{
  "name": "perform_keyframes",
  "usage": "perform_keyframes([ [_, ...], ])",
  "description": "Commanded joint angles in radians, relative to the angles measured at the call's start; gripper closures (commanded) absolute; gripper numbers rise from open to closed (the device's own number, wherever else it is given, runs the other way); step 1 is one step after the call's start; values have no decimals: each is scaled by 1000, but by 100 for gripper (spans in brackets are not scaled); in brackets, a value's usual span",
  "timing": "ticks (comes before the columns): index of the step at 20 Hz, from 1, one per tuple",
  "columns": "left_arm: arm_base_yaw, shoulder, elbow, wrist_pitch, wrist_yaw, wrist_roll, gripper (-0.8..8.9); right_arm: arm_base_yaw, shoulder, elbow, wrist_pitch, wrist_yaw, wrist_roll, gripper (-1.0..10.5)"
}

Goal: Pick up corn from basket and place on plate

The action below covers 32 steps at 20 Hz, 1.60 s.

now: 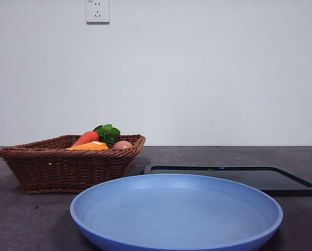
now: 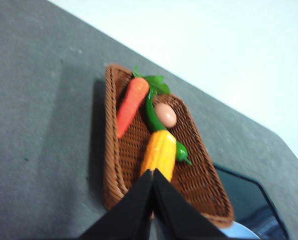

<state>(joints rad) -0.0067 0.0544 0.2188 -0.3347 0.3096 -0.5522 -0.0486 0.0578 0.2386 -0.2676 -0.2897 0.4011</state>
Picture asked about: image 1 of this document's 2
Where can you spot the white wall socket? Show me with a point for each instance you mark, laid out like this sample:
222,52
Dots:
98,13

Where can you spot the black rectangular tray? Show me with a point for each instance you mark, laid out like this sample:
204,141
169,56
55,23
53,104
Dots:
281,180

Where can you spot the brown wicker basket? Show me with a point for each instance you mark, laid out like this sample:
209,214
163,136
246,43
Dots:
67,170

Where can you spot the brown egg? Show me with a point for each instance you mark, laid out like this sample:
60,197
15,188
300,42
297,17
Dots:
122,145

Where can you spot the orange carrot with green leaves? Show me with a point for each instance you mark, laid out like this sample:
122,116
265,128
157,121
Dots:
89,137

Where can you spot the yellow corn cob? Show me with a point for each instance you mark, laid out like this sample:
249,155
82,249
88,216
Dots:
93,146

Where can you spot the blue round plate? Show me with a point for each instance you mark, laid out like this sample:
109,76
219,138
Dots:
177,217

